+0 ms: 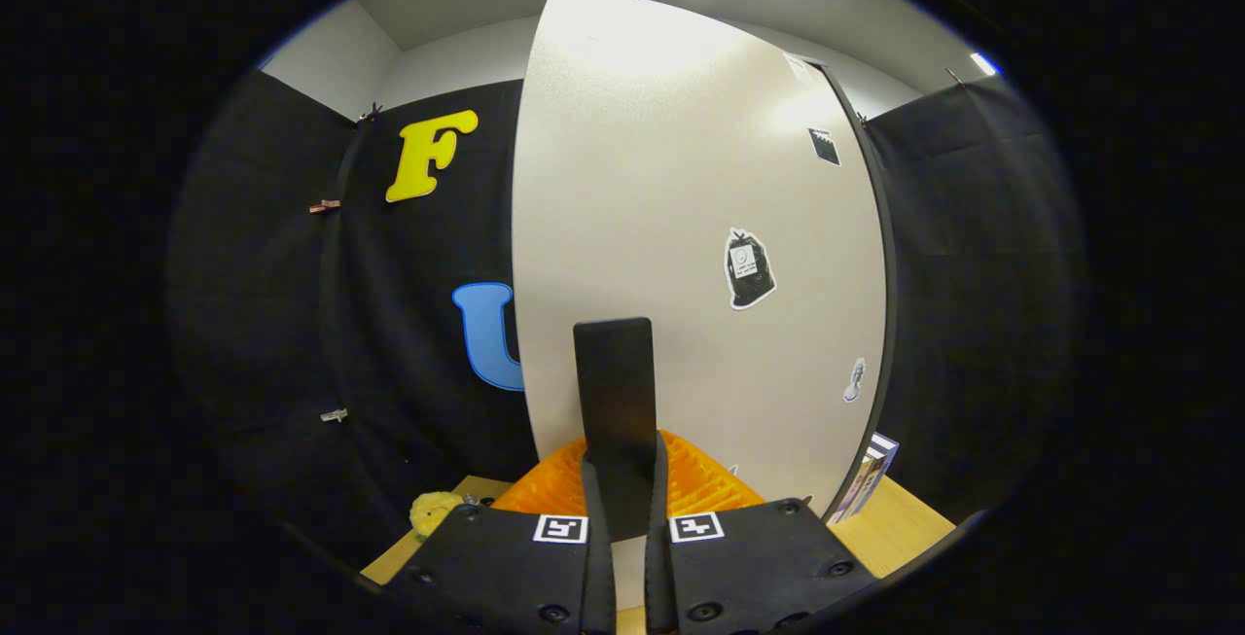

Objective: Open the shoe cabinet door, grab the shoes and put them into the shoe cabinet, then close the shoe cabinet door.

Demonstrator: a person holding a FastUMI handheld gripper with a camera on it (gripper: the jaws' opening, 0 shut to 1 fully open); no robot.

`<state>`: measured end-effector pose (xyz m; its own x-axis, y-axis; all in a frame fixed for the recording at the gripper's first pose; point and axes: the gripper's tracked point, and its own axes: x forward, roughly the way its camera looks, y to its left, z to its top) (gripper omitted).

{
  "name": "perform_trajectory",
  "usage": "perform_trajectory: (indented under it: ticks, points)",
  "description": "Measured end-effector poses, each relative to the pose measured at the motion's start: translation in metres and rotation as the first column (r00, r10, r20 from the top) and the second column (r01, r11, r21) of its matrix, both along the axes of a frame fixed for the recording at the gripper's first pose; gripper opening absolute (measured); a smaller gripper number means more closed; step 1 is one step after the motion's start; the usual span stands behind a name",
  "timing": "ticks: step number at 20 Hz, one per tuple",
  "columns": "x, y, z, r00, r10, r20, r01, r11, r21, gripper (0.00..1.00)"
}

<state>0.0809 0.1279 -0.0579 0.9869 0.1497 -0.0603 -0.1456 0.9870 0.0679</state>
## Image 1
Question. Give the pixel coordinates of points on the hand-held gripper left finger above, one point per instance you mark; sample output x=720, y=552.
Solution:
x=600, y=577

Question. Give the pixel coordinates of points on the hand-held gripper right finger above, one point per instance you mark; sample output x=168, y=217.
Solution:
x=659, y=577

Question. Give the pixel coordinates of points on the beige shoe cabinet door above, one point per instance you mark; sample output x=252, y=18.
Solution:
x=661, y=178

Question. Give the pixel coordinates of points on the yellow plush pineapple toy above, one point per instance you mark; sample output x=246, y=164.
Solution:
x=433, y=511

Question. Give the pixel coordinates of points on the grey spine book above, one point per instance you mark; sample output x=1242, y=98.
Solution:
x=883, y=444

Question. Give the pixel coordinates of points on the silver clip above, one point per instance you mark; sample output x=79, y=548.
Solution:
x=334, y=415

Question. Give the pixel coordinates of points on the black backdrop cloth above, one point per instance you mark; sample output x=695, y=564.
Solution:
x=389, y=324

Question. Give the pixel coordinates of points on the copper clip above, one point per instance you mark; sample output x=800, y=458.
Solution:
x=325, y=206

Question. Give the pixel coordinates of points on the small ceiling light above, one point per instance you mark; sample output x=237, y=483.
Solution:
x=984, y=63

